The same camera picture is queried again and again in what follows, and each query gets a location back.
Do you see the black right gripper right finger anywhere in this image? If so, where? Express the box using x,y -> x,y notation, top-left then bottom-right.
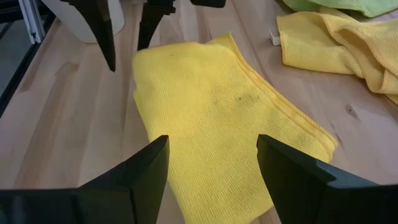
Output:
256,134 -> 398,224

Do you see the green microfiber towel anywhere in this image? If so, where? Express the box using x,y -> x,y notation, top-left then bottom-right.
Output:
281,0 -> 398,19

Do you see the silver aluminium extrusion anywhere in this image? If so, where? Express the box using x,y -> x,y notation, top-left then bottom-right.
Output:
17,0 -> 45,45

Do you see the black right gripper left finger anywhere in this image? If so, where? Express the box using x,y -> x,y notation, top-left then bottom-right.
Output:
0,135 -> 170,224

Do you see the yellow microfiber towel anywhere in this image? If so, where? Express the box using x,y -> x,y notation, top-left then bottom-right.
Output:
269,5 -> 398,106

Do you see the yellow towel with dark stains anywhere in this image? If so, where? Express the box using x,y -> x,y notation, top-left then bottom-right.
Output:
132,32 -> 339,224

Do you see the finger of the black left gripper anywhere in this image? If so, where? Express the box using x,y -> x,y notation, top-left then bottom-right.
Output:
60,0 -> 116,73
137,0 -> 177,52

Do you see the black aluminium table frame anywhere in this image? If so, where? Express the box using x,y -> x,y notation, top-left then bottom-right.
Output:
0,0 -> 50,119

